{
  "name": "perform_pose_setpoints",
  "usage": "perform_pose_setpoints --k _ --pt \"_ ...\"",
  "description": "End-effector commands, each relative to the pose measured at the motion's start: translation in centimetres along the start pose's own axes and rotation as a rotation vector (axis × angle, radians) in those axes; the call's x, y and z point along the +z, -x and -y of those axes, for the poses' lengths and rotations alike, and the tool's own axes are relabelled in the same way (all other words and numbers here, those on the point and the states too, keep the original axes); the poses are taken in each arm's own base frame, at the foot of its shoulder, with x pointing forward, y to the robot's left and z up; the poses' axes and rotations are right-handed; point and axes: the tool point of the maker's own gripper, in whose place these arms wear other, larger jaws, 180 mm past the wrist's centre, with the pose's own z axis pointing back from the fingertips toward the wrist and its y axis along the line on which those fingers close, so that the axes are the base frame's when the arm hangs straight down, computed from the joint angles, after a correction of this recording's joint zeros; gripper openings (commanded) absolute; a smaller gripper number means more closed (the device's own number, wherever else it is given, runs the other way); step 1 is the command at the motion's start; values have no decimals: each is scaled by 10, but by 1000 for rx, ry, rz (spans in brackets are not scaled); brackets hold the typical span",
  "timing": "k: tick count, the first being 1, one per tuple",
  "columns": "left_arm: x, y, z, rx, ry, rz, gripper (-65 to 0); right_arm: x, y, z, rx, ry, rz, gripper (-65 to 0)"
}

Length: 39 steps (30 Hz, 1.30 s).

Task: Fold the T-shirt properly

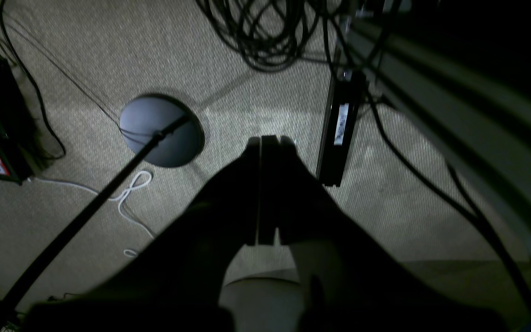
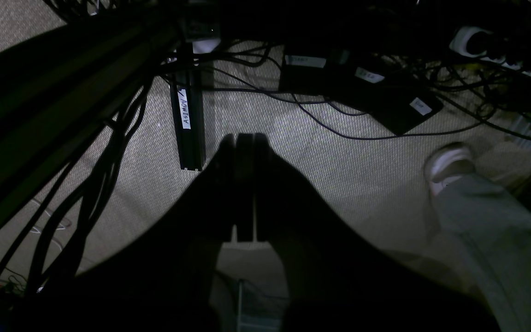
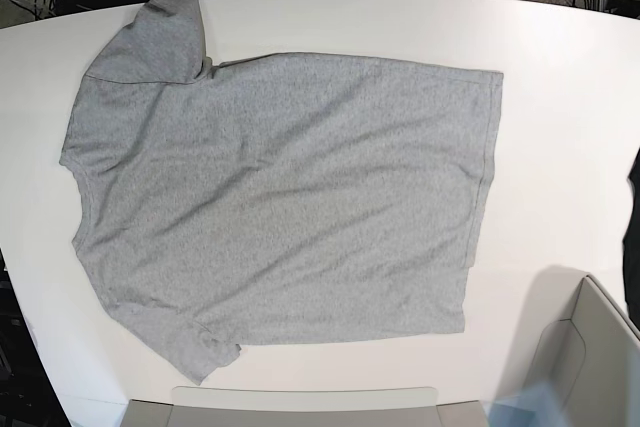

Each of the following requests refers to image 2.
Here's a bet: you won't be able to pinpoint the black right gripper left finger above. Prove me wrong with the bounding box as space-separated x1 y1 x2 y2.
77 134 235 332

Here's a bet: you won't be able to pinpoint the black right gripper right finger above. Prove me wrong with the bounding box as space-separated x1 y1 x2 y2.
255 134 500 332

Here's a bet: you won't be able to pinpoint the white sneaker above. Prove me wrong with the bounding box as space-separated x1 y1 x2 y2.
424 142 476 197

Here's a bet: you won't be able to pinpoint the grey trouser leg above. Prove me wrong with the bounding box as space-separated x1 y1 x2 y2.
430 173 531 332

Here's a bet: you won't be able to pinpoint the black aluminium profile with label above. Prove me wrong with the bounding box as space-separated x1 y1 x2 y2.
168 43 205 172

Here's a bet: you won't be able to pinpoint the black power adapter bricks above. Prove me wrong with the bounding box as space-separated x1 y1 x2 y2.
279 45 444 135

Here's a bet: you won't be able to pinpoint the white power strip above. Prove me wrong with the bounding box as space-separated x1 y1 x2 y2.
448 25 531 77

